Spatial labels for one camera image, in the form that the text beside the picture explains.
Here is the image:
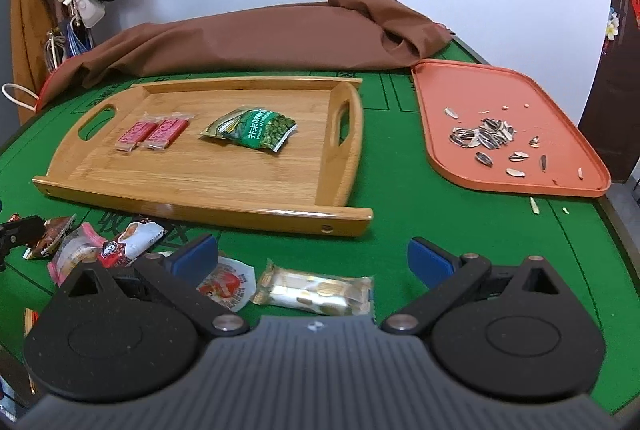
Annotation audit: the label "blue cords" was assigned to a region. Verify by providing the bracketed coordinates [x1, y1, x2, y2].
[65, 17, 96, 58]

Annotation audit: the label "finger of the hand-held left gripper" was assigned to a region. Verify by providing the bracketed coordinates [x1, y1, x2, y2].
[0, 216, 45, 247]

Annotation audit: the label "dark door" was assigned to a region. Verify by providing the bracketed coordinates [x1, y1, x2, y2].
[577, 0, 640, 183]

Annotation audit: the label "gold snack packet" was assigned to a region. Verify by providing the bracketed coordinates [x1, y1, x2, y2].
[249, 260, 376, 317]

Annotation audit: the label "clear jelly cup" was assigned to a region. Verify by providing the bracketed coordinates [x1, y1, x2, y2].
[197, 255, 257, 312]

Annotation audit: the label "small white bag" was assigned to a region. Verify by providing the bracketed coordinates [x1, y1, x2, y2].
[70, 0, 107, 28]

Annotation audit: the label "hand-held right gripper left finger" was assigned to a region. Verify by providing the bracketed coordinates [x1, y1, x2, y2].
[55, 234, 251, 336]

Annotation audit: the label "pile of sunflower seeds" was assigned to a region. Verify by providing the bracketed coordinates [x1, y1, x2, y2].
[442, 102, 586, 183]

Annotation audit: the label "green pea packet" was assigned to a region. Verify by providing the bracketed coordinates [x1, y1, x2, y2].
[199, 105, 298, 153]

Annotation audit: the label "flower sticker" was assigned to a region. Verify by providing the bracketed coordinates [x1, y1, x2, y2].
[602, 7, 621, 41]

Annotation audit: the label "clear pink-print snack packet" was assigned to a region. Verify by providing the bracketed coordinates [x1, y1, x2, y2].
[47, 222, 108, 286]

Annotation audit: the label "wooden tray with handles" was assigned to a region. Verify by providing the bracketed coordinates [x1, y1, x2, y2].
[32, 77, 374, 238]

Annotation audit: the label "red-brown chocolate bar packet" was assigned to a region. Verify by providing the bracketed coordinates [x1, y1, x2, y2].
[24, 215, 77, 261]

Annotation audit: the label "red-white coffee stick packet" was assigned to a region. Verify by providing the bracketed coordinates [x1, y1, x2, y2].
[97, 219, 166, 268]

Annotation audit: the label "orange plastic tray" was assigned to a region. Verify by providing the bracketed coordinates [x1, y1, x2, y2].
[411, 58, 612, 198]

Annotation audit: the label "brown table cover cloth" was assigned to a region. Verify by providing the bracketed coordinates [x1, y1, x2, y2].
[35, 0, 453, 111]

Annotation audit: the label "red-print cracker packet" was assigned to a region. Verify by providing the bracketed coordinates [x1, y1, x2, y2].
[114, 120, 157, 153]
[142, 112, 193, 150]

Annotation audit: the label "grey cord bundle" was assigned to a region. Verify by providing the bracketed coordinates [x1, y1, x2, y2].
[44, 30, 68, 71]

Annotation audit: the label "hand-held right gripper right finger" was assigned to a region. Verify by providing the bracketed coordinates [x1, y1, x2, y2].
[381, 237, 576, 335]

